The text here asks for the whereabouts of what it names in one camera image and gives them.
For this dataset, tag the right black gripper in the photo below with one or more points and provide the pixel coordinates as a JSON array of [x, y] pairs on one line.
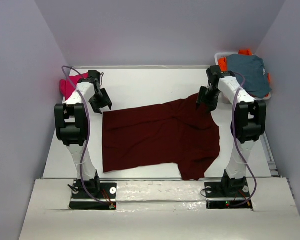
[[212, 104]]

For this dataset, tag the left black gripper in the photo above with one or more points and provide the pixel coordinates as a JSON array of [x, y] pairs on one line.
[[105, 102]]

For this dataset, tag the dark red t shirt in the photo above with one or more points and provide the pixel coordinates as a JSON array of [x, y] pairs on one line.
[[178, 132]]

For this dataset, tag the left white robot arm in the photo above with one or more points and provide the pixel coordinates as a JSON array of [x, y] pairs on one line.
[[73, 129]]

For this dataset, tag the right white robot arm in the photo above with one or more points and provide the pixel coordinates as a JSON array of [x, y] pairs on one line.
[[248, 123]]

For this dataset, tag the folded pink t shirt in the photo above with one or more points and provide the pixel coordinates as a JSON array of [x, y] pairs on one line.
[[66, 88]]

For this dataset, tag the orange t shirt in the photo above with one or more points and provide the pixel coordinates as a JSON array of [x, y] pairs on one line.
[[249, 69]]

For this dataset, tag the white laundry basket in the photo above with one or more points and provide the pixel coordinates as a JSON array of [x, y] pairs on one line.
[[222, 56]]

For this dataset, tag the teal blue t shirt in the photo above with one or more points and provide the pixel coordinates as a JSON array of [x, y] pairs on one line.
[[252, 68]]

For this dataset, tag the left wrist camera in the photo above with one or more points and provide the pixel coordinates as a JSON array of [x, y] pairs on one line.
[[94, 74]]

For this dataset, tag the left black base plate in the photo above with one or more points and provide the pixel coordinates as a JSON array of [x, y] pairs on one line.
[[104, 200]]

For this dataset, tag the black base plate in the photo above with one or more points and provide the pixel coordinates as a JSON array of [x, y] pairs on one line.
[[104, 200], [221, 198]]

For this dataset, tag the aluminium rail right side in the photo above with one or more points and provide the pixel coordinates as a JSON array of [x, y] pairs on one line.
[[269, 157]]

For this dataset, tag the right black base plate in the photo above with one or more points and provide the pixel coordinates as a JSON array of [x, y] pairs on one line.
[[221, 198]]

